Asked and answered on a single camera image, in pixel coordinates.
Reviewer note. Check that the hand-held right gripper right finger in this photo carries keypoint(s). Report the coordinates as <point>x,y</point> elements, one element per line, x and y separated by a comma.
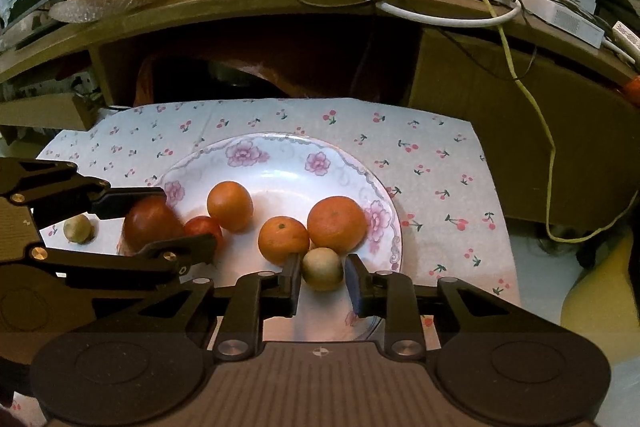
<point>354,287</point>

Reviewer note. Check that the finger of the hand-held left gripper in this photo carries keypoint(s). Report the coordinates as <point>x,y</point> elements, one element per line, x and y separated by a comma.
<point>127,202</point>
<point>170,254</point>

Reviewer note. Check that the white floral plate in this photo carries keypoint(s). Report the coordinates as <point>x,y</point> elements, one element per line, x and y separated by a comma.
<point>280,177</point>

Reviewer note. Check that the smooth orange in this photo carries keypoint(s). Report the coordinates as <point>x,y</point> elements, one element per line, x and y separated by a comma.
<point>230,206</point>

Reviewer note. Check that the cherry print tablecloth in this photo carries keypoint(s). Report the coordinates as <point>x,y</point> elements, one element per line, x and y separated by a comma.
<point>430,167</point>

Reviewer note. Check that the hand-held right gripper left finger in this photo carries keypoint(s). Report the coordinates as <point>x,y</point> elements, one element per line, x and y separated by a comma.
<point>293,287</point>

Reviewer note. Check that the wooden television stand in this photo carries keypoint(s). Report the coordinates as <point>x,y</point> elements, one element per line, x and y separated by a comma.
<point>260,4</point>

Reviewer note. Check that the large bumpy mandarin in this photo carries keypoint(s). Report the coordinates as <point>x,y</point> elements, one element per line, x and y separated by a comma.
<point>336,224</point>

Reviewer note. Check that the reddish bag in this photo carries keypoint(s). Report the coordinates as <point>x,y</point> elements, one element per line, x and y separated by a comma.
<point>165,77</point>

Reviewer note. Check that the small orange red thing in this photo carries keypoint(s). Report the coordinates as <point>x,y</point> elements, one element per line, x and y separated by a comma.
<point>632,89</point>

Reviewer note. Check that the small white device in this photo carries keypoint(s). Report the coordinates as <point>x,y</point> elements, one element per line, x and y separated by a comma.
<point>627,39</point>

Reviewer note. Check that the small brown kiwi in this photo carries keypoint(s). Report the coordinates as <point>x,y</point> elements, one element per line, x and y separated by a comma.
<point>77,228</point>
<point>322,269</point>

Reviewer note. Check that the white power strip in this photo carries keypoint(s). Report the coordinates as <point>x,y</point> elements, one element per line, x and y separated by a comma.
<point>550,14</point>

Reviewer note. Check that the small orange with stem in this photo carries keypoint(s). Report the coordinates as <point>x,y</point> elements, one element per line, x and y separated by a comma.
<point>282,237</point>

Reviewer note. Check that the black television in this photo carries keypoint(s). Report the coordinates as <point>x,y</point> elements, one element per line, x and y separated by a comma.
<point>30,14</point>

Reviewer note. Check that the dark red tomato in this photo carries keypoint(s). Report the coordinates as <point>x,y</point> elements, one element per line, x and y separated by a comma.
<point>150,223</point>

